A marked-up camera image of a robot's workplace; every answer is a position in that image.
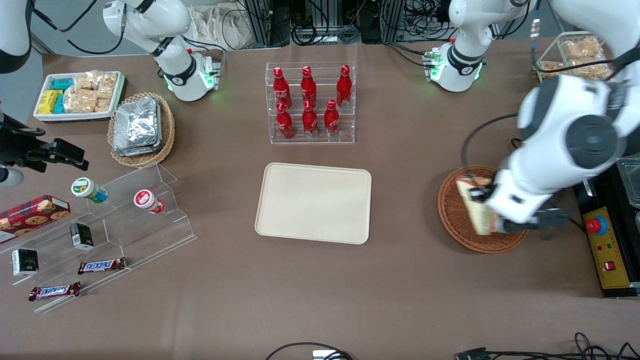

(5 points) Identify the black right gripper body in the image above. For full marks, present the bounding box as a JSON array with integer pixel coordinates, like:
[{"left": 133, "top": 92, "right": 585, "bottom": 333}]
[{"left": 0, "top": 114, "right": 52, "bottom": 174}]

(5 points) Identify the triangular sandwich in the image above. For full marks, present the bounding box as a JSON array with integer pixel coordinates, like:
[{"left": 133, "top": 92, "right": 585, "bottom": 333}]
[{"left": 455, "top": 174, "right": 501, "bottom": 236}]

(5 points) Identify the brown wicker basket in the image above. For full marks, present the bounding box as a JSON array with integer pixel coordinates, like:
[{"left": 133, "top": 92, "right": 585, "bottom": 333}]
[{"left": 437, "top": 165, "right": 531, "bottom": 254}]

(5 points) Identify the white rectangular snack tray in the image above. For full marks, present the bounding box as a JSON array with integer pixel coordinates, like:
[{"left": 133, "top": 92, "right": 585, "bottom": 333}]
[{"left": 33, "top": 71, "right": 126, "bottom": 123}]

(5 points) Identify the light wicker basket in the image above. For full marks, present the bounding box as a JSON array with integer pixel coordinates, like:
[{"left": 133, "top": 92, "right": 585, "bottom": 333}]
[{"left": 107, "top": 92, "right": 176, "bottom": 168}]

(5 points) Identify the beige plastic tray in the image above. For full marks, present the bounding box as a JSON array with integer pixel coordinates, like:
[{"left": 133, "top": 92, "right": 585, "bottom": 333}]
[{"left": 254, "top": 162, "right": 373, "bottom": 246}]

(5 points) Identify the green label yogurt cup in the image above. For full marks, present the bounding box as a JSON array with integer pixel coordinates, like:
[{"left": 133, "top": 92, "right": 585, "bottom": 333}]
[{"left": 70, "top": 177, "right": 109, "bottom": 204}]

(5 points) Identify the yellow snack packet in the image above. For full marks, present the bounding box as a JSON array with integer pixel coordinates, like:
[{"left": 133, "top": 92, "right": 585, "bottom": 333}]
[{"left": 38, "top": 90, "right": 62, "bottom": 115}]

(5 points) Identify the red tartan cookie box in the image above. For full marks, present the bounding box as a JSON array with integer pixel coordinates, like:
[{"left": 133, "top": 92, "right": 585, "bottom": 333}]
[{"left": 0, "top": 194, "right": 71, "bottom": 246}]

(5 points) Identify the silver foil packet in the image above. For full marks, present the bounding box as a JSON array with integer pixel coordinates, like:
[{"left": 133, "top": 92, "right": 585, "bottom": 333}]
[{"left": 113, "top": 97, "right": 163, "bottom": 157}]

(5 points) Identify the small black drink carton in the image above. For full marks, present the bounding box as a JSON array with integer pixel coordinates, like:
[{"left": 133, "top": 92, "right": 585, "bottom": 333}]
[
  {"left": 69, "top": 222, "right": 95, "bottom": 251},
  {"left": 11, "top": 248, "right": 40, "bottom": 277}
]

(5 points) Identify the red label yogurt cup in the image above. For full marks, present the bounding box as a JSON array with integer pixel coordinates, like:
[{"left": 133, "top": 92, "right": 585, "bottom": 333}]
[{"left": 133, "top": 189, "right": 166, "bottom": 215}]

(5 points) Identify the yellow emergency stop control box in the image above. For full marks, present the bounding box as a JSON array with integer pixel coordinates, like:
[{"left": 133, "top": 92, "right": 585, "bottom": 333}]
[{"left": 580, "top": 207, "right": 640, "bottom": 299}]

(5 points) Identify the clear acrylic stepped shelf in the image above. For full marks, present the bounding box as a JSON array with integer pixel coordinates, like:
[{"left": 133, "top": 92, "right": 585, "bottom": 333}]
[{"left": 0, "top": 161, "right": 198, "bottom": 315}]

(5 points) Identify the grey plastic bin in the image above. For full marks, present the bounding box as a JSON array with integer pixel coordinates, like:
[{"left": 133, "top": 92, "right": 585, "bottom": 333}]
[{"left": 617, "top": 157, "right": 640, "bottom": 209}]

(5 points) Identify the brown Snickers bar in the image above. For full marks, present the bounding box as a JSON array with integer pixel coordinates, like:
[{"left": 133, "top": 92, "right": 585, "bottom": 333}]
[
  {"left": 28, "top": 281, "right": 82, "bottom": 302},
  {"left": 77, "top": 257, "right": 127, "bottom": 275}
]

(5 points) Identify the red cola bottle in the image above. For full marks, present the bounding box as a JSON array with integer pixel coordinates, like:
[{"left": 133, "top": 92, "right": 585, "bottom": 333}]
[
  {"left": 324, "top": 99, "right": 340, "bottom": 138},
  {"left": 275, "top": 102, "right": 295, "bottom": 140},
  {"left": 300, "top": 65, "right": 318, "bottom": 106},
  {"left": 272, "top": 66, "right": 293, "bottom": 109},
  {"left": 336, "top": 64, "right": 353, "bottom": 109},
  {"left": 302, "top": 100, "right": 319, "bottom": 139}
]

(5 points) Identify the clear acrylic bottle rack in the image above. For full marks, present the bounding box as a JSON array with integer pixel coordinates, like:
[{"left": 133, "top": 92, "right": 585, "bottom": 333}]
[{"left": 265, "top": 61, "right": 356, "bottom": 145}]

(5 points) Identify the white plastic bag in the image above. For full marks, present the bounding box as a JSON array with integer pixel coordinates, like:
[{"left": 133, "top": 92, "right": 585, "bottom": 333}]
[{"left": 189, "top": 4, "right": 242, "bottom": 51}]

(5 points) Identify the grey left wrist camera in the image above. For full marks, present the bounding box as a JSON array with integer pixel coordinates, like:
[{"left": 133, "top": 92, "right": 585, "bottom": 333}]
[{"left": 497, "top": 209, "right": 572, "bottom": 236}]

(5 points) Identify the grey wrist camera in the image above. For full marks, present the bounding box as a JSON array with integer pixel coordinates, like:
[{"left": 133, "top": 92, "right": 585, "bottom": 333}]
[
  {"left": 497, "top": 209, "right": 572, "bottom": 236},
  {"left": 0, "top": 166, "right": 25, "bottom": 188}
]

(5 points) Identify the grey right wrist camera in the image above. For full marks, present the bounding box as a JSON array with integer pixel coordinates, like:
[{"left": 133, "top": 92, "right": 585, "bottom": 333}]
[{"left": 0, "top": 166, "right": 25, "bottom": 188}]

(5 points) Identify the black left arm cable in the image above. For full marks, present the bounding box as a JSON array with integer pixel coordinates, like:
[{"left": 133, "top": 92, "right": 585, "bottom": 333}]
[{"left": 460, "top": 112, "right": 521, "bottom": 177}]

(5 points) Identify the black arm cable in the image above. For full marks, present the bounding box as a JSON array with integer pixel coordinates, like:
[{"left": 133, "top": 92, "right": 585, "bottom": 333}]
[
  {"left": 31, "top": 0, "right": 127, "bottom": 56},
  {"left": 460, "top": 112, "right": 521, "bottom": 177}
]

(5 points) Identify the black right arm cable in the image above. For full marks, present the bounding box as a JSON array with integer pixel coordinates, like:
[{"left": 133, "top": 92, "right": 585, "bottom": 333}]
[{"left": 31, "top": 0, "right": 127, "bottom": 56}]

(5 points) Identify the white wire rack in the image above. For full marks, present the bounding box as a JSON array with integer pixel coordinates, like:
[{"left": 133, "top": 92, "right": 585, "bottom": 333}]
[{"left": 532, "top": 31, "right": 621, "bottom": 85}]

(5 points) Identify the black tangled cable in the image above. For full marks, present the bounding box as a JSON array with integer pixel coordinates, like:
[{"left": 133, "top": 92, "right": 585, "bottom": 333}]
[{"left": 485, "top": 332, "right": 640, "bottom": 360}]

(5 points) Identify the black looped cable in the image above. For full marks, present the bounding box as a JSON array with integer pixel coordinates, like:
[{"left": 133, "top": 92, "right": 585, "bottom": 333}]
[{"left": 264, "top": 342, "right": 354, "bottom": 360}]

